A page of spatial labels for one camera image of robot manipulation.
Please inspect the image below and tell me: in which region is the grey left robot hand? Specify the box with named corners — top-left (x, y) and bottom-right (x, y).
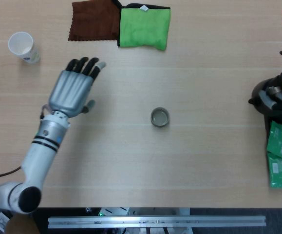
top-left (48, 57), bottom-right (107, 118)

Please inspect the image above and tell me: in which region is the black teapot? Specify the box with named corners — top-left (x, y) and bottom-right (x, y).
top-left (247, 74), bottom-right (282, 123)

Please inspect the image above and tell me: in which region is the small grey cup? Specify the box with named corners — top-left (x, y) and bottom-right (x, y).
top-left (150, 107), bottom-right (170, 128)

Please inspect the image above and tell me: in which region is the white floral paper cup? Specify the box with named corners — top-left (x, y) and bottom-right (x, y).
top-left (8, 31), bottom-right (41, 65)

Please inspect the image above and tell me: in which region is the brown cloth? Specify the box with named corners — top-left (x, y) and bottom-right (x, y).
top-left (68, 0), bottom-right (122, 42)

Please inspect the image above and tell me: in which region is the green cloth with black trim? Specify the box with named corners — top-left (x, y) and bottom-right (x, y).
top-left (117, 2), bottom-right (172, 52)

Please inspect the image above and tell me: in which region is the orange stool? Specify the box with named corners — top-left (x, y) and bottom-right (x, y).
top-left (4, 213), bottom-right (40, 234)

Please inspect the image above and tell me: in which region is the white floor socket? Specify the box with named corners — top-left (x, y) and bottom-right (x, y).
top-left (0, 212), bottom-right (10, 233)

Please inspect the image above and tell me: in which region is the dark arm cable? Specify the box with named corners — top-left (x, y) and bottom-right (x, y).
top-left (0, 166), bottom-right (22, 181)

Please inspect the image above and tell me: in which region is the aluminium rail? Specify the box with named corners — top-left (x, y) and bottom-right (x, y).
top-left (47, 215), bottom-right (267, 230)

